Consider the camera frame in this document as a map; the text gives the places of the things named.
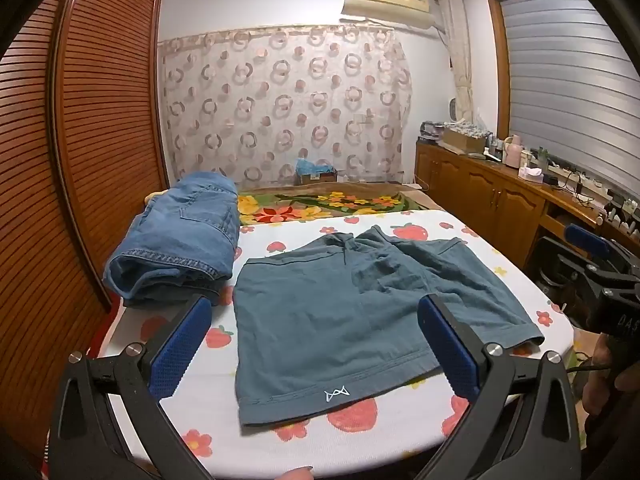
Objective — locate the grey window blind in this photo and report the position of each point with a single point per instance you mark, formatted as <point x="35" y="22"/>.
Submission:
<point x="565" y="85"/>

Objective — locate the white power strip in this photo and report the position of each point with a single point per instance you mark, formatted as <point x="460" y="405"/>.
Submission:
<point x="575" y="177"/>

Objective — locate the white wall socket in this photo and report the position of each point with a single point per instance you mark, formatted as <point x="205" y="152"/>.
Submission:
<point x="365" y="119"/>

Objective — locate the wooden window frame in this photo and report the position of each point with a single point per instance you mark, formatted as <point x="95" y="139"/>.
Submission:
<point x="497" y="60"/>

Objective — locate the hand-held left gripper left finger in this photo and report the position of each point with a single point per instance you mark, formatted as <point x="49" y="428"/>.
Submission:
<point x="180" y="350"/>

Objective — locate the wooden louvered wardrobe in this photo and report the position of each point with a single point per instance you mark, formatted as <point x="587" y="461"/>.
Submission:
<point x="100" y="110"/>

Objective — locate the small round desk fan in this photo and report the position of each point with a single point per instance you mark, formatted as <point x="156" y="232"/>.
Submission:
<point x="457" y="109"/>

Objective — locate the dark stacked boxes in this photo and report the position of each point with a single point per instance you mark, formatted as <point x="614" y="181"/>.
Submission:
<point x="431" y="132"/>

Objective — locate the small cardboard box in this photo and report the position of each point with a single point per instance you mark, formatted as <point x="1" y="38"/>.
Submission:
<point x="315" y="178"/>

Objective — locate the teal shorts pants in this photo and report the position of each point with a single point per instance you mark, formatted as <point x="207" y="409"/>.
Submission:
<point x="350" y="320"/>

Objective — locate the folded blue jeans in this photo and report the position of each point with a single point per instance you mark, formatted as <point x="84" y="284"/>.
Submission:
<point x="185" y="230"/>

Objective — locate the beige window curtain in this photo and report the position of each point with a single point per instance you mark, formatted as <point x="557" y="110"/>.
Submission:
<point x="460" y="60"/>

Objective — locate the beige wall air conditioner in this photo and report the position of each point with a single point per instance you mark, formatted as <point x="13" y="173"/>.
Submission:
<point x="385" y="5"/>

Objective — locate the person's left hand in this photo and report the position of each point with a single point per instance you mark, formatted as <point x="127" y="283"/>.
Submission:
<point x="295" y="474"/>

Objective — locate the circle pattern sheer curtain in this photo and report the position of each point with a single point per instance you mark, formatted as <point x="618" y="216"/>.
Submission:
<point x="285" y="110"/>

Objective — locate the open cardboard box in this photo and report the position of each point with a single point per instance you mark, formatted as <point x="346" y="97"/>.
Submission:
<point x="462" y="141"/>

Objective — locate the pink thermos jug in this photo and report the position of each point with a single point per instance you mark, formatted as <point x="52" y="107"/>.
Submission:
<point x="513" y="152"/>

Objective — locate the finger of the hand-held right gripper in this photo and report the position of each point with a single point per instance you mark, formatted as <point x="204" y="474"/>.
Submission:
<point x="570" y="262"/>
<point x="587" y="240"/>

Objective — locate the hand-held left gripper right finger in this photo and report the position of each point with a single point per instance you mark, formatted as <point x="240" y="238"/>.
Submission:
<point x="450" y="350"/>

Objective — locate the blue plastic bag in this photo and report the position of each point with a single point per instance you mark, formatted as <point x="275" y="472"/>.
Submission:
<point x="310" y="166"/>

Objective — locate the brown floral blanket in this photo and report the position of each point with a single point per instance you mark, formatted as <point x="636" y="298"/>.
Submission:
<point x="300" y="207"/>

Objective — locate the person's right hand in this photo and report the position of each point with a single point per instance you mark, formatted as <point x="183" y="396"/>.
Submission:
<point x="600" y="385"/>

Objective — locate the pink tissue box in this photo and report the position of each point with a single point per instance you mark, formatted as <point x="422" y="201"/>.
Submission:
<point x="530" y="174"/>

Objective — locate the white strawberry print blanket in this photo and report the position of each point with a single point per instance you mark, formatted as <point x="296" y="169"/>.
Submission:
<point x="400" y="437"/>

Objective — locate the wooden side cabinet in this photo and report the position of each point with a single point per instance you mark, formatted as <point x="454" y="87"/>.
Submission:
<point x="480" y="195"/>

